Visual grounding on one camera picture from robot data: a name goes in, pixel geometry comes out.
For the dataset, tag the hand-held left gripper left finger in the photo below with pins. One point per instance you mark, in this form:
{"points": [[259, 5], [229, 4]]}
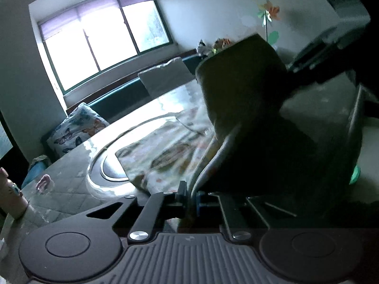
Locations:
{"points": [[180, 201]]}

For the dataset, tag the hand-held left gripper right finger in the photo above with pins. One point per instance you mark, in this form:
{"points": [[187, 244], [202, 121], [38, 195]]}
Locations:
{"points": [[202, 204]]}

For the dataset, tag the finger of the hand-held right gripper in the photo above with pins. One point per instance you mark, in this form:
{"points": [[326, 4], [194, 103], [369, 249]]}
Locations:
{"points": [[328, 56]]}

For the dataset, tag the pale yellow printed garment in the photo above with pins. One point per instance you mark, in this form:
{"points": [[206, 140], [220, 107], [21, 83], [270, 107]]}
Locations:
{"points": [[242, 94]]}

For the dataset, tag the colourful pinwheel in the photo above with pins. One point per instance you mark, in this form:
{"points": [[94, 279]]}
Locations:
{"points": [[268, 10]]}

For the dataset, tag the round glass turntable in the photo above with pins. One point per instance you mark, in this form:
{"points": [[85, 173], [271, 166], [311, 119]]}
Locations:
{"points": [[110, 172]]}

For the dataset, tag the orange plush toy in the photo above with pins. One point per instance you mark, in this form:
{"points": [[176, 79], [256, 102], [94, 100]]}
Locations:
{"points": [[221, 45]]}

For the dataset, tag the teal sofa bench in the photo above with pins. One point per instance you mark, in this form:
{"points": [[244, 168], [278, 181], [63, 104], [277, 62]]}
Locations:
{"points": [[118, 97]]}

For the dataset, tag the black and white plush cow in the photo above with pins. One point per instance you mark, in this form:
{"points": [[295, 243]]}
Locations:
{"points": [[202, 48]]}

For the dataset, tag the butterfly print pillow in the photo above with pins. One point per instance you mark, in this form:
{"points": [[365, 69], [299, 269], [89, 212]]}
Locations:
{"points": [[75, 130]]}

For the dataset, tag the small pink hair clip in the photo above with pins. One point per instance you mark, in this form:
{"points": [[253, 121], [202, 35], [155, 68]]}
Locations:
{"points": [[44, 183]]}

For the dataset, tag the blue folded cloth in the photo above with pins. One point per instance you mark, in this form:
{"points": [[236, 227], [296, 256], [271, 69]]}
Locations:
{"points": [[35, 171]]}

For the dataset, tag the green framed window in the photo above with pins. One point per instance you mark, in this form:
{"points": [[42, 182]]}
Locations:
{"points": [[97, 35]]}

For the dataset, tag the dark door with glass pane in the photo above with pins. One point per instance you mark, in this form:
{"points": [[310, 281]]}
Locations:
{"points": [[4, 142]]}

